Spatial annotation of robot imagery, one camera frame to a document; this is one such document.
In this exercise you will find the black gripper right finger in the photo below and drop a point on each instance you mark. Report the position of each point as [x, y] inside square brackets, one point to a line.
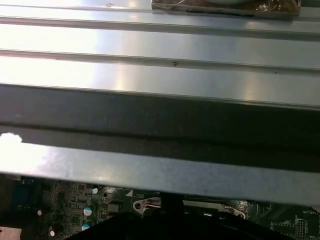
[200, 227]

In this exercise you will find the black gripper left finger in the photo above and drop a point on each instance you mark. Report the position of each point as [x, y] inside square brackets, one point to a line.
[140, 225]

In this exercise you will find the thin metal locking lever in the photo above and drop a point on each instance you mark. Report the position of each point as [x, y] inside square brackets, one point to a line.
[152, 206]

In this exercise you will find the CPU socket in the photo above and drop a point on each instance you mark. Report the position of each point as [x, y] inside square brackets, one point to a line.
[138, 207]

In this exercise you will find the green motherboard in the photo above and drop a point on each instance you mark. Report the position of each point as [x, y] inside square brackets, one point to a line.
[75, 200]

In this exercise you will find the open black PC case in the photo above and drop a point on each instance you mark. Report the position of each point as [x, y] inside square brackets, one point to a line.
[150, 112]

